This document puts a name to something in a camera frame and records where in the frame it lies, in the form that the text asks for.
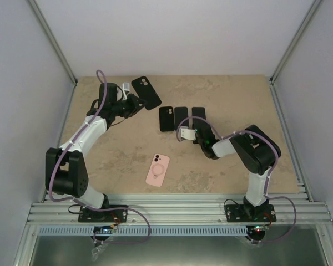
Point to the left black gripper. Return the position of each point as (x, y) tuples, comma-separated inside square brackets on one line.
[(134, 106)]

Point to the black phone case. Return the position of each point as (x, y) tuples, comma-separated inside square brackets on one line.
[(166, 119), (145, 91)]

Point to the black phone with blue edge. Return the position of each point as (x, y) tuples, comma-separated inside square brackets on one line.
[(180, 113)]

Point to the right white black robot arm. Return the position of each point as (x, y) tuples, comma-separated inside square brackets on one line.
[(257, 152)]

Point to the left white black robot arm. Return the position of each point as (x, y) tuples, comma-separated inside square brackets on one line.
[(65, 170)]

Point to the pink phone case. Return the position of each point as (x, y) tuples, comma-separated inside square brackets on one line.
[(157, 170)]

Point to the left circuit board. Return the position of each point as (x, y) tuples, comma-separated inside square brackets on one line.
[(105, 229)]

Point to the circuit board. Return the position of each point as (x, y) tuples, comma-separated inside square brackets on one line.
[(105, 229), (259, 228)]

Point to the clear plastic bag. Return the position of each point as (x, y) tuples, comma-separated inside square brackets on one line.
[(97, 250)]

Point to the right circuit board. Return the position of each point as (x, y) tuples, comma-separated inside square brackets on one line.
[(259, 228)]

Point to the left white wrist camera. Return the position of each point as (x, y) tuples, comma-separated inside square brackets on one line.
[(123, 91)]

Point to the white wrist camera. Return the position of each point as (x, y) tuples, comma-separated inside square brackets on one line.
[(123, 91), (187, 134)]

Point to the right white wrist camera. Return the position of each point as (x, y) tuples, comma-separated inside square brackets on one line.
[(187, 134)]

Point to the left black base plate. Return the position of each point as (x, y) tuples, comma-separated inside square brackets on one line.
[(116, 216)]

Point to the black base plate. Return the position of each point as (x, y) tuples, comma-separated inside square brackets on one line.
[(238, 213), (116, 216)]

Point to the left corner aluminium post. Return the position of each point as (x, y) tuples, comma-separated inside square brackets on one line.
[(52, 40)]

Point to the corner aluminium post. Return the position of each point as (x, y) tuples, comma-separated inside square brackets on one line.
[(52, 40), (309, 16)]

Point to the aluminium rail frame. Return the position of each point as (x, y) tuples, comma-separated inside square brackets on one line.
[(187, 208)]

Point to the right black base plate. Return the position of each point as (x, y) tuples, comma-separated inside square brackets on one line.
[(238, 213)]

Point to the right corner aluminium post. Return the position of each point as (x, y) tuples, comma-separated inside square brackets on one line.
[(309, 16)]

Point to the grey slotted cable duct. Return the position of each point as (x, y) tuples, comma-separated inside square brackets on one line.
[(142, 231)]

